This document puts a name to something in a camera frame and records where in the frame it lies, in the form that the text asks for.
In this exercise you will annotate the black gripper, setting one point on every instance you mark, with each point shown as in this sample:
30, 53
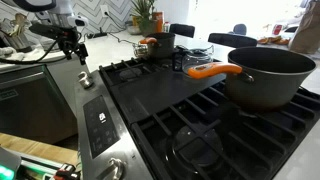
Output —
70, 38

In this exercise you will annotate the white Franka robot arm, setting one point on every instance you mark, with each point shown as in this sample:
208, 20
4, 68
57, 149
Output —
63, 7

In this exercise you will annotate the silver stove knob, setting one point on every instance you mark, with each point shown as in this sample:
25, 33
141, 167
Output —
85, 80
113, 170

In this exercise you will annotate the black power strip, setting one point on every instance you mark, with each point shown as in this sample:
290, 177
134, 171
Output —
98, 34

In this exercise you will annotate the grey bowl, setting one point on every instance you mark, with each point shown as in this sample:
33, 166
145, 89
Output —
133, 29

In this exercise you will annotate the utensil holder with utensils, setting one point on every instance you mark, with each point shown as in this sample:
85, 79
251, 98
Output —
15, 35

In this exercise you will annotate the grey dish towel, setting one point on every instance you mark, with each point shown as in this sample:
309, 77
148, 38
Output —
10, 55

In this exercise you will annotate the stainless steel dishwasher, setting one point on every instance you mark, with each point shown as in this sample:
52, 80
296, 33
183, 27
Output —
30, 106

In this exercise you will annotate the black stove control panel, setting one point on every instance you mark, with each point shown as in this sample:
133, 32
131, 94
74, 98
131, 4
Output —
100, 126

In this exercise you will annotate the green potted plant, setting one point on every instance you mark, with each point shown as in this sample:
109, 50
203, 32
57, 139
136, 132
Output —
145, 16

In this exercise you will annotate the orange bottle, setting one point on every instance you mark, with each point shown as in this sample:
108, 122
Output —
159, 21

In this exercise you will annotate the black griddle plate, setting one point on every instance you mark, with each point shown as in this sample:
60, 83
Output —
160, 90

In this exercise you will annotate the small white bottle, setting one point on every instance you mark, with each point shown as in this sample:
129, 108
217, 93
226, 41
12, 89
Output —
166, 27

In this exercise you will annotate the black chair back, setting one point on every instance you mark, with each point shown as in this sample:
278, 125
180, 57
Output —
231, 40
181, 30

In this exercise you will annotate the red black clamp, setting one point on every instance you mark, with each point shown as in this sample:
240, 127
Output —
66, 171

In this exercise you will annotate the grey device green light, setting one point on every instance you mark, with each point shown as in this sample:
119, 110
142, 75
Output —
8, 165

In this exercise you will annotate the black gas stove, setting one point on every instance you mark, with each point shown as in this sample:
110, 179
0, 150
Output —
186, 133

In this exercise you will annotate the blue chair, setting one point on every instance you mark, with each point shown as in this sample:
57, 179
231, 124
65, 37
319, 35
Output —
239, 29

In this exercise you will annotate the orange food items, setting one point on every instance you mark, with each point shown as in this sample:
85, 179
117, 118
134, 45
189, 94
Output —
275, 40

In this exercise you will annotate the red white box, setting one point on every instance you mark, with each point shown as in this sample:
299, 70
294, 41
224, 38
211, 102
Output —
277, 29

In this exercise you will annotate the brown paper bag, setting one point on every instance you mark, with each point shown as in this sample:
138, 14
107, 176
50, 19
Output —
308, 30

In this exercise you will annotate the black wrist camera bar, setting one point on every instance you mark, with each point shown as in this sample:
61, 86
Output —
46, 30

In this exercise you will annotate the white wall outlet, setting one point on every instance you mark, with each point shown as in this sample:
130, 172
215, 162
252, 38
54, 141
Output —
104, 10

